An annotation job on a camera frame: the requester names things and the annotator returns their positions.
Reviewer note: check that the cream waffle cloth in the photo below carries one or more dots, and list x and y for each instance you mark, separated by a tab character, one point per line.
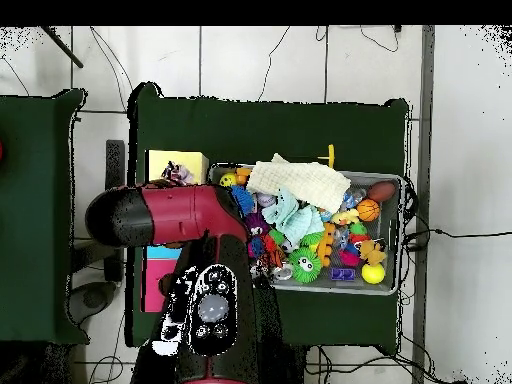
300	182

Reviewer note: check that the wooden box with three holes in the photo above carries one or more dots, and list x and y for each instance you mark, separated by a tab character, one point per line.
160	160

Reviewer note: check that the dark rounded stand base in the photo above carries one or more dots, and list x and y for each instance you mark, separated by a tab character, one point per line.
94	298

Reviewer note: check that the light blue waffle cloth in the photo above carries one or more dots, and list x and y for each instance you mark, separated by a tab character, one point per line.
294	222

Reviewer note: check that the purple spiky ball with eyes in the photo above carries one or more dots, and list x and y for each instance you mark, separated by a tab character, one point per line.
256	224

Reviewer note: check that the black panel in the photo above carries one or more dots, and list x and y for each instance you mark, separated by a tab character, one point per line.
115	160

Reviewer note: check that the dark green table cloth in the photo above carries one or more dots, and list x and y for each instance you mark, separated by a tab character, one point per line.
36	260
260	128

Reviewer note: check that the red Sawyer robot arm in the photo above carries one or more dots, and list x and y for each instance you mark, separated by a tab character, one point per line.
180	212

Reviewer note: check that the orange toy basketball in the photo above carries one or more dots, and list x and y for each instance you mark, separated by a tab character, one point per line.
368	210

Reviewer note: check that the white tie-dye print cloth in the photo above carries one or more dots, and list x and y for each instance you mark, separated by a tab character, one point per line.
180	174

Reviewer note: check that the large blue spiky ball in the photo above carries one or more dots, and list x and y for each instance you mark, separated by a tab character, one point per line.
244	200

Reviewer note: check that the green spiky ball with eyes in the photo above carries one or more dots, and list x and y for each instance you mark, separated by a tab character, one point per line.
306	266

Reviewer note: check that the shallow silver mesh bin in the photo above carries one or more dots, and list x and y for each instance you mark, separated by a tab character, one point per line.
392	248

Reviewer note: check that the yellow smiley face ball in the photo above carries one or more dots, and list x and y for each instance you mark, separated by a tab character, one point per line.
228	180

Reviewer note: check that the brown plush toy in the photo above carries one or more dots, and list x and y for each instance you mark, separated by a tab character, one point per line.
372	251

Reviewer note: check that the white baseball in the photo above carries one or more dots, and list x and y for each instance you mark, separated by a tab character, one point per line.
266	199

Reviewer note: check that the black rod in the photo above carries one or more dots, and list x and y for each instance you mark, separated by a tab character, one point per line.
64	48

